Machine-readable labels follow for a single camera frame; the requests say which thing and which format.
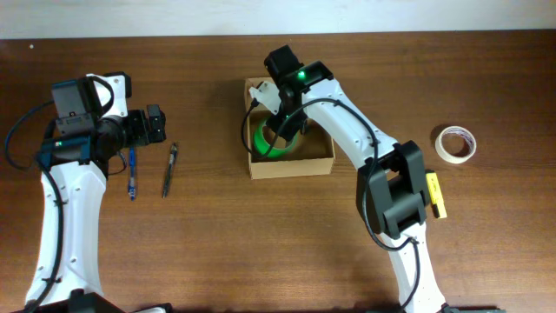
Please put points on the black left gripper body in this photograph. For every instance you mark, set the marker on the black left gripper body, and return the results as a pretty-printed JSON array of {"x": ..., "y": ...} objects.
[{"x": 153, "y": 124}]

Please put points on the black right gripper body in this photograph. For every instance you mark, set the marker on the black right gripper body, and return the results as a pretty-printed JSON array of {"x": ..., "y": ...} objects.
[{"x": 287, "y": 129}]

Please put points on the green tape roll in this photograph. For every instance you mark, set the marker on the green tape roll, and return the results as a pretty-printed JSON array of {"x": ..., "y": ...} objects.
[{"x": 262, "y": 145}]

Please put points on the beige masking tape roll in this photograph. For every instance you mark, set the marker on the beige masking tape roll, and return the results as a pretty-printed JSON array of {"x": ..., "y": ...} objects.
[{"x": 455, "y": 145}]

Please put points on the yellow highlighter marker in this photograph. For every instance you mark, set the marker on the yellow highlighter marker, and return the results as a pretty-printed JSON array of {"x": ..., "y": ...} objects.
[{"x": 437, "y": 200}]

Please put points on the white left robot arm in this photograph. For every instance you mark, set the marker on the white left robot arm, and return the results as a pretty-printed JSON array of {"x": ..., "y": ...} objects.
[{"x": 93, "y": 124}]

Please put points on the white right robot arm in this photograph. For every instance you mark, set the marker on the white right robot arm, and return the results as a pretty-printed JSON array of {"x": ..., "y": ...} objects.
[{"x": 391, "y": 193}]

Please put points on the open cardboard box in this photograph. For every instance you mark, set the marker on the open cardboard box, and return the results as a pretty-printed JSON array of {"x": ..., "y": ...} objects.
[{"x": 312, "y": 154}]

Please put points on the black pen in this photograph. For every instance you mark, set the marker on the black pen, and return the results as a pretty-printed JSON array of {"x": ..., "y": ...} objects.
[{"x": 167, "y": 179}]

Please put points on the blue pen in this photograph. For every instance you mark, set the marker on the blue pen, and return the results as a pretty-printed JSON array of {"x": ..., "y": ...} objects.
[{"x": 132, "y": 174}]

